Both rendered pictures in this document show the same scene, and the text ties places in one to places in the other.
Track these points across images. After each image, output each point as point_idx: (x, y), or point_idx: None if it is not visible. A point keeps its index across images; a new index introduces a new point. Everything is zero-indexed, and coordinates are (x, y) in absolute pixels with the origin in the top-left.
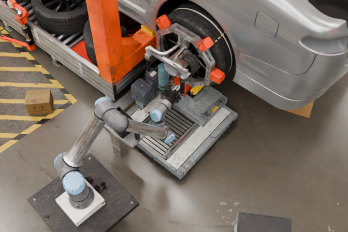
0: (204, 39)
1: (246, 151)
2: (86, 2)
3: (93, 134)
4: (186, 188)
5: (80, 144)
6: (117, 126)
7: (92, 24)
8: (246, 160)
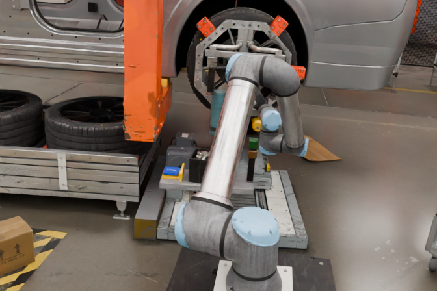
0: (278, 16)
1: (330, 199)
2: None
3: (247, 120)
4: (322, 254)
5: (230, 147)
6: (293, 75)
7: (130, 15)
8: (341, 205)
